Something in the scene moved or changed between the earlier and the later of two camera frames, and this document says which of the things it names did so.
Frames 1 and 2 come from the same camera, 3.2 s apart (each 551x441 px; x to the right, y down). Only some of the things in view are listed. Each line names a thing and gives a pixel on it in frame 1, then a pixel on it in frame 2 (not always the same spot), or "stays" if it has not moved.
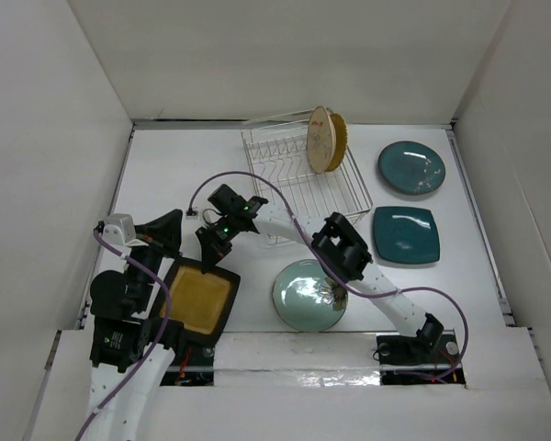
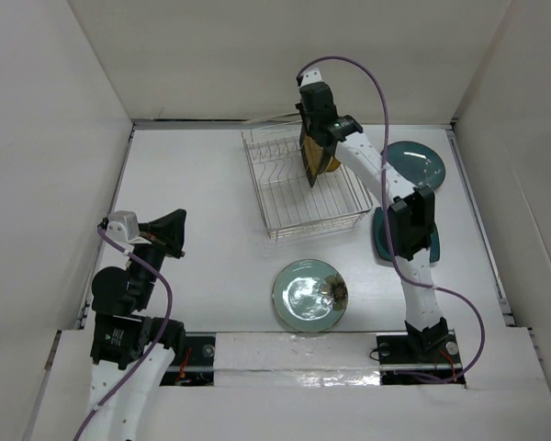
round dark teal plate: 411,167 stays
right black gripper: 211,248 -> 300,106
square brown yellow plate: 200,301 -> 311,152
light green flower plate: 306,299 stays
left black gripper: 163,233 stays
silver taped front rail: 302,359 stays
